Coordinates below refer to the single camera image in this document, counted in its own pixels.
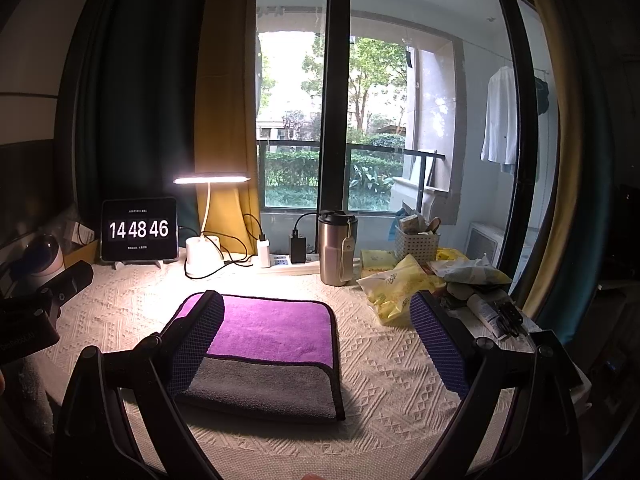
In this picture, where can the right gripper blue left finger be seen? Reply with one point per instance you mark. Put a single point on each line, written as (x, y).
(177, 351)

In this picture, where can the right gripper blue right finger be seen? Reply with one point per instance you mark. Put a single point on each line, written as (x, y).
(455, 352)

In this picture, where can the dark green curtain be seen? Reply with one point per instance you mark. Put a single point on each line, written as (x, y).
(135, 99)

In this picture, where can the white storage basket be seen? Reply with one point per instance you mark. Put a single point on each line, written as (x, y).
(422, 246)

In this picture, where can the white plastic bag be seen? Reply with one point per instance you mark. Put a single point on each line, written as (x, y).
(472, 272)

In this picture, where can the purple and grey towel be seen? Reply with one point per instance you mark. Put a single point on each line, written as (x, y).
(272, 358)

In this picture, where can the white round security camera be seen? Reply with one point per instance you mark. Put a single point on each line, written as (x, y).
(42, 260)

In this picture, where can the black power adapter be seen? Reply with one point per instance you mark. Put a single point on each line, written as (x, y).
(297, 248)

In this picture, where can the white power strip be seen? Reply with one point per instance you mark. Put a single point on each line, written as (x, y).
(284, 264)

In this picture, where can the white textured table cloth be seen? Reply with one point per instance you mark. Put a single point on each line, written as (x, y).
(401, 422)

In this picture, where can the yellow tissue pack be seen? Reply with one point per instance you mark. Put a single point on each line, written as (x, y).
(377, 260)

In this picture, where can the yellow curtain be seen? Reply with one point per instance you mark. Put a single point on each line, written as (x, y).
(224, 120)

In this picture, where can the black window frame post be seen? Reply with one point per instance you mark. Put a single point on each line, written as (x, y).
(332, 157)

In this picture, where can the stainless steel tumbler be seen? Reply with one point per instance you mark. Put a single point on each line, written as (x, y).
(337, 243)

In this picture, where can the tablet showing clock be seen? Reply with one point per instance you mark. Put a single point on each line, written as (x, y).
(139, 230)

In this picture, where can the white tablet stand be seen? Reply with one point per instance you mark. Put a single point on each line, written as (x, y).
(117, 265)

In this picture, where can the cardboard box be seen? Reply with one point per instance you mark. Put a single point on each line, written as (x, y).
(87, 253)

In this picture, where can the white hanging shirt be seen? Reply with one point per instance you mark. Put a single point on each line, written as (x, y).
(500, 144)

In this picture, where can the yellow snack bag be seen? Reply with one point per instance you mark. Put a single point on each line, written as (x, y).
(389, 292)

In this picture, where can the white desk lamp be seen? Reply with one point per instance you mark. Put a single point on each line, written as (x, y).
(218, 242)

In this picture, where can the white phone charger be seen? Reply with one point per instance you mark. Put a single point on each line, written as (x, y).
(263, 253)

